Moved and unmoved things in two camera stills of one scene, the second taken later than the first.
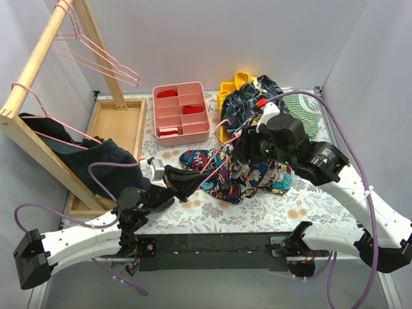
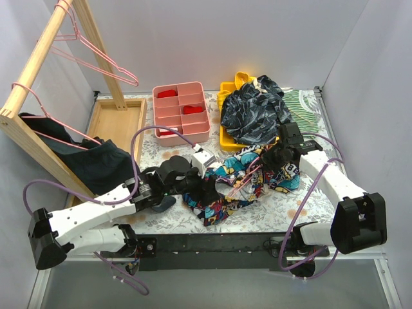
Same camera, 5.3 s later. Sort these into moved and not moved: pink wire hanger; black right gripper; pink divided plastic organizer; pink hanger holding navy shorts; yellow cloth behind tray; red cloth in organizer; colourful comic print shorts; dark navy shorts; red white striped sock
Moved: black right gripper; colourful comic print shorts; pink wire hanger
Not moved: pink divided plastic organizer; red cloth in organizer; dark navy shorts; yellow cloth behind tray; pink hanger holding navy shorts; red white striped sock
